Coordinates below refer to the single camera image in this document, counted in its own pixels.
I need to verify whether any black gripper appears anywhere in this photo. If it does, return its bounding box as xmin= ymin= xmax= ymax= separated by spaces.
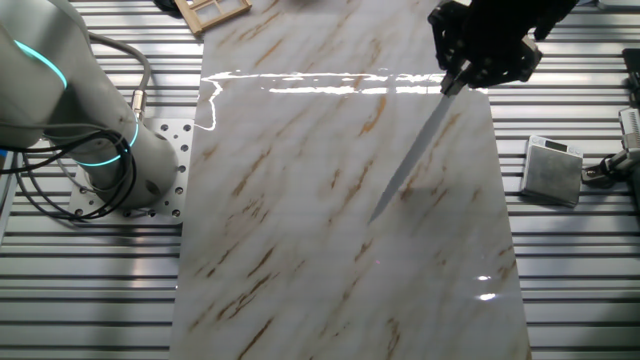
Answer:
xmin=428 ymin=0 xmax=576 ymax=97

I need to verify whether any white paper sheet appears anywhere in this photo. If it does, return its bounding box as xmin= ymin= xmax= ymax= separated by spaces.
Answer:
xmin=368 ymin=89 xmax=459 ymax=225

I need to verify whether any silver digital kitchen scale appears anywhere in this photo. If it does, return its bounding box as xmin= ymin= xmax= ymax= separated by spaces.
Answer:
xmin=519 ymin=134 xmax=585 ymax=209

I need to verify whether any black box device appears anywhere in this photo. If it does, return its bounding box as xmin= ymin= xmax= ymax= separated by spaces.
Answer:
xmin=622 ymin=48 xmax=640 ymax=106

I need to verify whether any marble pattern table board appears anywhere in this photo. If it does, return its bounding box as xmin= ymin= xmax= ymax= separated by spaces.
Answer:
xmin=168 ymin=0 xmax=532 ymax=360

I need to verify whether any silver ribbed depth camera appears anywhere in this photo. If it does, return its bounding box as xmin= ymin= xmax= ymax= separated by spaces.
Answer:
xmin=618 ymin=107 xmax=640 ymax=151

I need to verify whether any small wooden window frame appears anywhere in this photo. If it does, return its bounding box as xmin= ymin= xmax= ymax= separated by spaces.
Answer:
xmin=173 ymin=0 xmax=253 ymax=36

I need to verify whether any grey cable with metal connector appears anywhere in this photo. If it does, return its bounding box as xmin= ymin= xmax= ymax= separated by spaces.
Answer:
xmin=87 ymin=32 xmax=153 ymax=121

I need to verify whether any black cable bundle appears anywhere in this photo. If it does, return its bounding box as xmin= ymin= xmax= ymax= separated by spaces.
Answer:
xmin=0 ymin=129 xmax=139 ymax=221

